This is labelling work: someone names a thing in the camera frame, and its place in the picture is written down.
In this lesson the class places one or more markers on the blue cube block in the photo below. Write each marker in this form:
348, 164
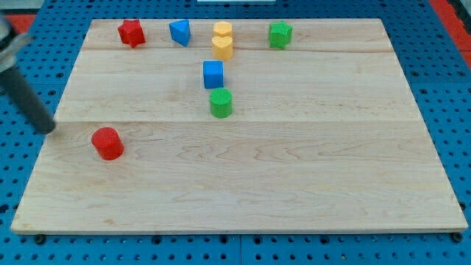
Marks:
213, 74

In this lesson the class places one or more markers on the yellow heart block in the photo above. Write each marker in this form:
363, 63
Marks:
222, 47

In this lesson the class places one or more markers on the green cylinder block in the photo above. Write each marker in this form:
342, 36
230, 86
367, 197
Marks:
221, 105

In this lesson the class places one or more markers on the wooden board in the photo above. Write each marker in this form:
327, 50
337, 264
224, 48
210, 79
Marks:
325, 137

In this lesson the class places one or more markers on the yellow hexagon block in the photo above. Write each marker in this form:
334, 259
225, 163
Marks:
223, 29

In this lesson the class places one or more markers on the green star block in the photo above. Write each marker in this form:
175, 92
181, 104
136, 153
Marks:
280, 34

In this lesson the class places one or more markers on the blue triangle block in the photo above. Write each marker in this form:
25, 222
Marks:
180, 32

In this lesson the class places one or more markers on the red cylinder block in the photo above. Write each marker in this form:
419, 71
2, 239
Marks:
107, 143

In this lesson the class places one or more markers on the red star block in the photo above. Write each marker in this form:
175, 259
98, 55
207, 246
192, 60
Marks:
131, 33

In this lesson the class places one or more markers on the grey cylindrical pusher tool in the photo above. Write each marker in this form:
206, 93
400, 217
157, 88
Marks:
27, 101

